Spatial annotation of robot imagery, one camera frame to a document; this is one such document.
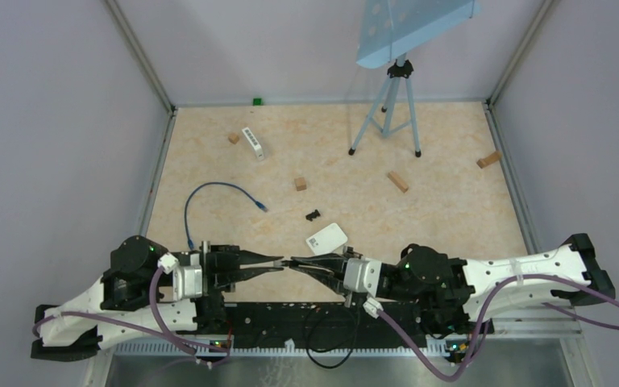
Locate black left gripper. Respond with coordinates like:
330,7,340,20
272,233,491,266
190,239,287,294

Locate black ethernet cable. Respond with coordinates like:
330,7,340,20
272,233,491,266
301,298,361,370

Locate white TP-Link switch box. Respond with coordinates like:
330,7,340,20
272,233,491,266
305,223,348,255

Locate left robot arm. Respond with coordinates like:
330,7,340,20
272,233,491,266
30,235,281,362

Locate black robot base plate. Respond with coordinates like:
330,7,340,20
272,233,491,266
176,300,495,351

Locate long white network switch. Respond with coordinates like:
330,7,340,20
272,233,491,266
241,127,265,160

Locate small wooden cube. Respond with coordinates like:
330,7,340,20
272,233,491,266
294,177,307,192

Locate wooden cube near switch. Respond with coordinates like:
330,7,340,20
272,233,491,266
227,133,239,144

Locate light blue tripod stand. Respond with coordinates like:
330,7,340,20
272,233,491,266
348,0,480,157

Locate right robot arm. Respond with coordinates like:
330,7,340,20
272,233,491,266
283,233,616,335

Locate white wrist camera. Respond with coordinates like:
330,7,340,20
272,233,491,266
343,258,384,319
157,252,204,302

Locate small black rubber part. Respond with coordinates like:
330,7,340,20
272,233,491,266
305,209,321,222

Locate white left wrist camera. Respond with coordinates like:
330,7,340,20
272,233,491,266
157,252,204,302

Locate curved wooden block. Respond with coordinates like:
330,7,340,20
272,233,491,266
476,151,502,169

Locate flat wooden plank block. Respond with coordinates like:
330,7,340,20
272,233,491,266
387,171,409,193

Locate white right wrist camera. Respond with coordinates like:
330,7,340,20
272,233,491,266
343,258,384,319

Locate blue ethernet cable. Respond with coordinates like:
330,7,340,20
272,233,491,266
184,181,269,251

